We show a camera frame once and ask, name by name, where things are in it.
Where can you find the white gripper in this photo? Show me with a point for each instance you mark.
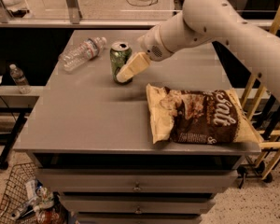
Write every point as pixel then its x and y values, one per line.
pixel 152 46

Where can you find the green soda can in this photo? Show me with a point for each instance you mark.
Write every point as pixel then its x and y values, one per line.
pixel 120 52

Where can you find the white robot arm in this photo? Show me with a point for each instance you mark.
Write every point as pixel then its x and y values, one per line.
pixel 202 21

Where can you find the brown chip bag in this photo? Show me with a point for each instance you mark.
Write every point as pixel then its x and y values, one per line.
pixel 198 117

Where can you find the clear plastic bottle lying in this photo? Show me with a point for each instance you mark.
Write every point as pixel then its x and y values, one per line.
pixel 74 57

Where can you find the grey drawer cabinet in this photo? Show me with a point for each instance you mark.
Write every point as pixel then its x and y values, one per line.
pixel 91 141

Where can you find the small upright water bottle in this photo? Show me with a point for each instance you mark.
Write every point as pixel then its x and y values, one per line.
pixel 20 79

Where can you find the grey side bench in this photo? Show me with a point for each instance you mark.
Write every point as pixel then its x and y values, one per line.
pixel 15 109

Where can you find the metal railing frame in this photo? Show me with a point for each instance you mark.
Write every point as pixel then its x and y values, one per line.
pixel 85 13

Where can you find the wire basket with trash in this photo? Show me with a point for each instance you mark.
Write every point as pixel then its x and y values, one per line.
pixel 27 201

